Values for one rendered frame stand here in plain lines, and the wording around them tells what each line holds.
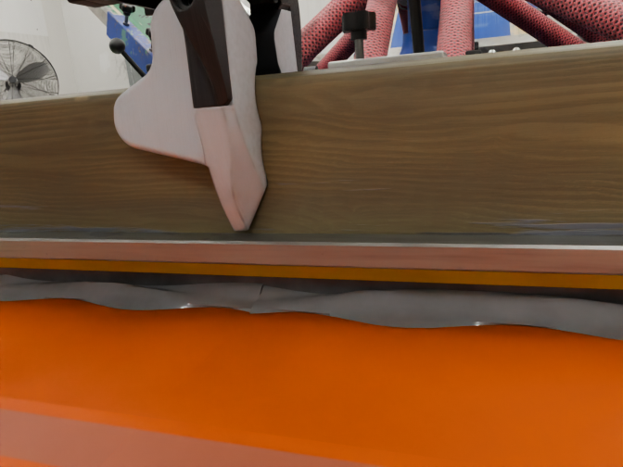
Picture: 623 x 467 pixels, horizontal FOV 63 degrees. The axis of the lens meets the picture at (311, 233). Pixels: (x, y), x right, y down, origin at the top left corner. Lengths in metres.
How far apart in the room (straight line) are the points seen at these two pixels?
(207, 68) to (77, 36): 5.68
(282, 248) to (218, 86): 0.07
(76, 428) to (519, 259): 0.15
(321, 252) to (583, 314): 0.10
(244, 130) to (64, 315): 0.13
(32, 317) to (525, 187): 0.22
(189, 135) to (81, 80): 5.66
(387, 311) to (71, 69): 5.73
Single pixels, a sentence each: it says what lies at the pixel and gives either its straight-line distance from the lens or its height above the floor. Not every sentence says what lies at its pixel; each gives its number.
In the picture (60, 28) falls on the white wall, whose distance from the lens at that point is 5.90.
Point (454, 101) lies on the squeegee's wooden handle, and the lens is 0.19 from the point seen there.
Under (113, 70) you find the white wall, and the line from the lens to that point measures 5.60.
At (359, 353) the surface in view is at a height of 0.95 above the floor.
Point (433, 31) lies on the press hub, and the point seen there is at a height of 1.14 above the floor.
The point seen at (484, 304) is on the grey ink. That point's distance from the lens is 0.21.
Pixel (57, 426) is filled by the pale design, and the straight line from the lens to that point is 0.18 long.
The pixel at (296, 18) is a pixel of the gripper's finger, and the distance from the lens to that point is 0.27.
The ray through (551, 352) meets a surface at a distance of 0.19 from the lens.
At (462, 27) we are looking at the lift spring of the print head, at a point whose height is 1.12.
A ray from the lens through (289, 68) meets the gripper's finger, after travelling 0.25.
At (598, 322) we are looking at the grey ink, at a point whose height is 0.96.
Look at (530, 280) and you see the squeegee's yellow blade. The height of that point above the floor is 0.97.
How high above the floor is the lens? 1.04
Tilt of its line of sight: 15 degrees down
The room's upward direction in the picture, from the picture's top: 5 degrees counter-clockwise
